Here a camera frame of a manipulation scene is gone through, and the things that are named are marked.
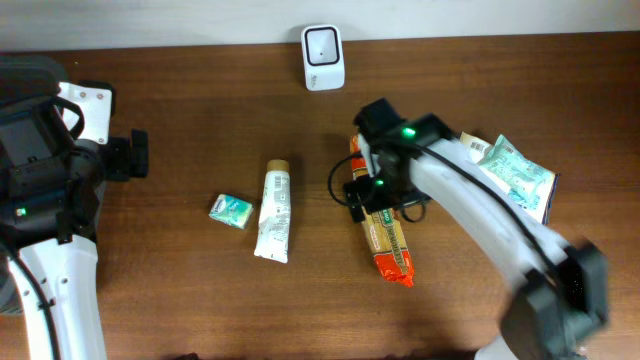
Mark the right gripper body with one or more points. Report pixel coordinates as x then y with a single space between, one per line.
382 190

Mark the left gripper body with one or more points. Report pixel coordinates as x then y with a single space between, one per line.
120 161

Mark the red spaghetti packet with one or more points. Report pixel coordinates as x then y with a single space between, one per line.
387 244

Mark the yellow white snack bag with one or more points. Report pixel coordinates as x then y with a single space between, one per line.
479 148

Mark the small teal tissue pack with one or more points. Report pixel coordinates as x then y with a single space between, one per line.
231 211

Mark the teal wet wipes pack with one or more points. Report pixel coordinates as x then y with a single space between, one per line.
525 179

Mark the white tube with beige cap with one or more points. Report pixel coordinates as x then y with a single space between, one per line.
275 213

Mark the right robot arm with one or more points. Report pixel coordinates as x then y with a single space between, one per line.
559 291

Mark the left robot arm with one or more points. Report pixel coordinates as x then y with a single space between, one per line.
56 287

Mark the white barcode scanner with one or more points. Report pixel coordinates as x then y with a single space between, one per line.
323 57

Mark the grey plastic mesh basket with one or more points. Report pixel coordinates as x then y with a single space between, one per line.
51 184

